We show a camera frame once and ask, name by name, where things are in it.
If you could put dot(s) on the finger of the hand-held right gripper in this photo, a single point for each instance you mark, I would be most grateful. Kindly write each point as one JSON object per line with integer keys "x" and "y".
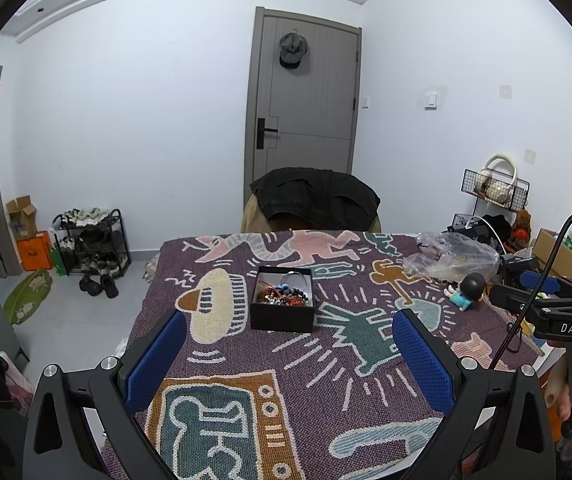
{"x": 541, "y": 280}
{"x": 511, "y": 297}

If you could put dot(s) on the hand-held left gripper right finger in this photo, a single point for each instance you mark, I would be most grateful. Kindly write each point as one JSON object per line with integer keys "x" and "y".
{"x": 423, "y": 360}

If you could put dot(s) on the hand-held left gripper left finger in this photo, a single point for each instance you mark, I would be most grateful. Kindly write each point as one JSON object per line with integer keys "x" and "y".
{"x": 155, "y": 360}

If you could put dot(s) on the black jewelry box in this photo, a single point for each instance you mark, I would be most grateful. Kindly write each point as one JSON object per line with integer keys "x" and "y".
{"x": 281, "y": 322}

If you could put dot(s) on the large cardboard box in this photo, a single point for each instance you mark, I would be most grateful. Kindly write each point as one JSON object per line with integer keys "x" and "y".
{"x": 561, "y": 255}

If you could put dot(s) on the black-headed blue figurine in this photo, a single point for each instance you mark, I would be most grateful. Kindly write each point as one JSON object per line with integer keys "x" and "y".
{"x": 471, "y": 290}

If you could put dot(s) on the brown plush toy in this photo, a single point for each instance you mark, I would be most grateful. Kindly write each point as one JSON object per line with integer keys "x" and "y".
{"x": 522, "y": 225}

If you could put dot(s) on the clear plastic bag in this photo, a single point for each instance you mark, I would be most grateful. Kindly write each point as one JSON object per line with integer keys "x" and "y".
{"x": 456, "y": 255}

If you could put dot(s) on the black bag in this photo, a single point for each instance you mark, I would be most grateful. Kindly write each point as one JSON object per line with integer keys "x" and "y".
{"x": 497, "y": 225}

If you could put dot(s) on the striped cloth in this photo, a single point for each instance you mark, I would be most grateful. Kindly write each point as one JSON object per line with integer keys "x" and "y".
{"x": 150, "y": 270}

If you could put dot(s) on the white handbag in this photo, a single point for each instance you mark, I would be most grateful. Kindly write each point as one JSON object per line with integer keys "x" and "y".
{"x": 496, "y": 187}

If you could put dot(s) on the black shoe rack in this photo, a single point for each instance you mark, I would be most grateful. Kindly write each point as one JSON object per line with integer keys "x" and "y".
{"x": 125, "y": 245}

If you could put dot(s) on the purple printed blanket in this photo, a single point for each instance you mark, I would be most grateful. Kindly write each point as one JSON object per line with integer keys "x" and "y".
{"x": 286, "y": 370}

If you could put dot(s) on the row of shoes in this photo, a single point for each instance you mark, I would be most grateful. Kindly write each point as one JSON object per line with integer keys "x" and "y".
{"x": 88, "y": 242}

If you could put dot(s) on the green bag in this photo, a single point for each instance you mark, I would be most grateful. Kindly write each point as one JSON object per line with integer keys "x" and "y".
{"x": 59, "y": 262}

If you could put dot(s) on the green floor mat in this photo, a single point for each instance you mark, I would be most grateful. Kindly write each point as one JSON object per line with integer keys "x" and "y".
{"x": 25, "y": 297}

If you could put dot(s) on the silver bangle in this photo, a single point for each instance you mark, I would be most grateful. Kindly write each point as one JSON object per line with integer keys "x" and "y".
{"x": 300, "y": 274}

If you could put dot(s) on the orange paper bag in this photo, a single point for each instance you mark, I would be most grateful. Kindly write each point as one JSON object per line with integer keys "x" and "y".
{"x": 35, "y": 252}

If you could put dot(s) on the tan chair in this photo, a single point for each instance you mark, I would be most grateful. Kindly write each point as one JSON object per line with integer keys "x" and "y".
{"x": 253, "y": 217}

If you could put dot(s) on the open cardboard box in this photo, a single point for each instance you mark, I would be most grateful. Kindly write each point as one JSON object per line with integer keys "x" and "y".
{"x": 21, "y": 217}

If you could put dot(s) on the black jacket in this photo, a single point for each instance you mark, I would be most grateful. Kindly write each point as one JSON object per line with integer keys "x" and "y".
{"x": 316, "y": 195}

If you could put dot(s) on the grey cap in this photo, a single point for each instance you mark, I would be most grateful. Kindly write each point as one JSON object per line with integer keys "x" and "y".
{"x": 292, "y": 50}

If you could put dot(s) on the white wall socket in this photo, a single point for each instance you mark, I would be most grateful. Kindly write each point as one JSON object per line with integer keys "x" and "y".
{"x": 530, "y": 156}
{"x": 505, "y": 91}

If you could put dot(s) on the white light switch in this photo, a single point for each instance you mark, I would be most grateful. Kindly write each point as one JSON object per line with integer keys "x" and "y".
{"x": 431, "y": 100}

